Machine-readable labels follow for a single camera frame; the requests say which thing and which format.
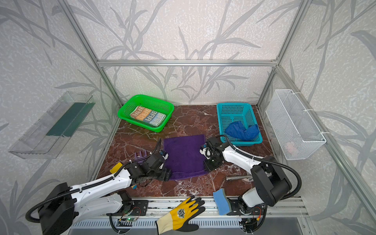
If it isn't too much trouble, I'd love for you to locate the blue towel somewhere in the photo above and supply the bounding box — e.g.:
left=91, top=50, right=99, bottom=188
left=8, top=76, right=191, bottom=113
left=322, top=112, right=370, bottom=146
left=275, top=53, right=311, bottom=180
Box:
left=225, top=121, right=260, bottom=142

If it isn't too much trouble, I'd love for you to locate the purple towel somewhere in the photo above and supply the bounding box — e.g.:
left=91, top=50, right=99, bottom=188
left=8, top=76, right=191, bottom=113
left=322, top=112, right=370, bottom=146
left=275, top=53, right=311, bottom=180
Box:
left=164, top=135, right=208, bottom=181

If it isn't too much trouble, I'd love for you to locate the teal plastic basket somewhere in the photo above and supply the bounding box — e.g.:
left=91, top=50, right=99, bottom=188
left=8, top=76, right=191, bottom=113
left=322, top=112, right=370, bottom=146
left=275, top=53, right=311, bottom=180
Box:
left=216, top=103, right=263, bottom=146

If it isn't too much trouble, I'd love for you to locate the rabbit print towel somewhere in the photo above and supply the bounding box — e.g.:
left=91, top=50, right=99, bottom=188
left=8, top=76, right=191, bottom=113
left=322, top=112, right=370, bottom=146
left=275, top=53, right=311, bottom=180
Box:
left=130, top=106, right=166, bottom=127

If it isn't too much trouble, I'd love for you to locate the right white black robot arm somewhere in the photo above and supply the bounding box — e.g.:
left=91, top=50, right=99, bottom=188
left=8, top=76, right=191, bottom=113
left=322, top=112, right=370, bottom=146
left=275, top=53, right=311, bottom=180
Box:
left=200, top=135, right=302, bottom=209

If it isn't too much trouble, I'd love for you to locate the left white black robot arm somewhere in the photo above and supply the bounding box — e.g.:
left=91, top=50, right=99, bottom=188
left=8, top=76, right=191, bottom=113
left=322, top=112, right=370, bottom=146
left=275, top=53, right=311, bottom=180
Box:
left=25, top=140, right=171, bottom=235

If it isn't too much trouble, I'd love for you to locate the purple pink toy rake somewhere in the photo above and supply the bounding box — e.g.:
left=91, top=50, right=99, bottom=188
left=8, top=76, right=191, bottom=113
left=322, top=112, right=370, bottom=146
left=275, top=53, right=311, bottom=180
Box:
left=133, top=150, right=148, bottom=162

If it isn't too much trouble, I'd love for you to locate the yellow toy shovel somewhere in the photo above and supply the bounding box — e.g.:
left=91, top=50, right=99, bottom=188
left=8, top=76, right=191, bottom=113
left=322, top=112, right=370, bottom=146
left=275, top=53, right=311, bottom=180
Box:
left=110, top=162, right=123, bottom=174

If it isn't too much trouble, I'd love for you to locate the green circuit board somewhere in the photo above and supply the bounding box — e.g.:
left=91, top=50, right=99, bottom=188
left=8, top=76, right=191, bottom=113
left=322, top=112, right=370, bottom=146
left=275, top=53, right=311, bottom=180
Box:
left=117, top=217, right=137, bottom=228

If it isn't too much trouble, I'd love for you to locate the yellow black work glove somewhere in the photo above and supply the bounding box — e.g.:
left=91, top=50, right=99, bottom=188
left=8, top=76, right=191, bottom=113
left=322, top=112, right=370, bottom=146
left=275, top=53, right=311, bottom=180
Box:
left=155, top=196, right=206, bottom=235

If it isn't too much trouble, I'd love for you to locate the blue sponge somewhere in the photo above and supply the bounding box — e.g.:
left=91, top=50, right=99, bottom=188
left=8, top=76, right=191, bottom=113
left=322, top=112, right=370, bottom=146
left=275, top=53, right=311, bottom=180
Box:
left=213, top=189, right=232, bottom=215

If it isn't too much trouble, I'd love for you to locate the green plastic basket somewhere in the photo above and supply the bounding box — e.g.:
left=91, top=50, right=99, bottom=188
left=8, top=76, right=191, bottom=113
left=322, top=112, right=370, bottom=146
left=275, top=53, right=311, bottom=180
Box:
left=117, top=95, right=175, bottom=133

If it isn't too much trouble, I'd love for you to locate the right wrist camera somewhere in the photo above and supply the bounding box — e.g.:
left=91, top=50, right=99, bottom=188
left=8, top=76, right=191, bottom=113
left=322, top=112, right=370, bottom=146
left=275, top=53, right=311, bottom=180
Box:
left=200, top=144, right=212, bottom=159

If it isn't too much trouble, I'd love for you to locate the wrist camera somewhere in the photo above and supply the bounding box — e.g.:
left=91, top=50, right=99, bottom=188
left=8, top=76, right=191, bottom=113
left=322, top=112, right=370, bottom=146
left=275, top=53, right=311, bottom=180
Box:
left=159, top=150, right=168, bottom=160
left=200, top=144, right=212, bottom=159

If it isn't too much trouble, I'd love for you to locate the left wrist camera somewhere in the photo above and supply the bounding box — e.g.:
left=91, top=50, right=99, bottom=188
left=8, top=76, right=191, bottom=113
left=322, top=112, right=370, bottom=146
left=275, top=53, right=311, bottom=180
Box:
left=159, top=150, right=168, bottom=160

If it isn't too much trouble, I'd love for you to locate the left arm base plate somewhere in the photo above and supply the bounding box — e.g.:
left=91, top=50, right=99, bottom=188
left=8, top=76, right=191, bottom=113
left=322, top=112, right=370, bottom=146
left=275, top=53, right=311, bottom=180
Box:
left=112, top=200, right=149, bottom=216

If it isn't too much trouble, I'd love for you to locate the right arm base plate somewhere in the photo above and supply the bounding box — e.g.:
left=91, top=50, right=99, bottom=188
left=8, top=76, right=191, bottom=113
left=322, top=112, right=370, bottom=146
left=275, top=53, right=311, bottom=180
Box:
left=226, top=198, right=265, bottom=217

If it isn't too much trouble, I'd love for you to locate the white wire basket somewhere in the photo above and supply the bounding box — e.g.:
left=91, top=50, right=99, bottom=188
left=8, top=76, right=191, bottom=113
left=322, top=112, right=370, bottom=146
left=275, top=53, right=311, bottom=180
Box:
left=266, top=89, right=326, bottom=160

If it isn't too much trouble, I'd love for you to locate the clear wall shelf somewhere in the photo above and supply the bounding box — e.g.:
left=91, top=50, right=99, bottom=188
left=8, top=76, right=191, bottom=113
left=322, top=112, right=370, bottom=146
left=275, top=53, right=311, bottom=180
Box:
left=9, top=92, right=96, bottom=159

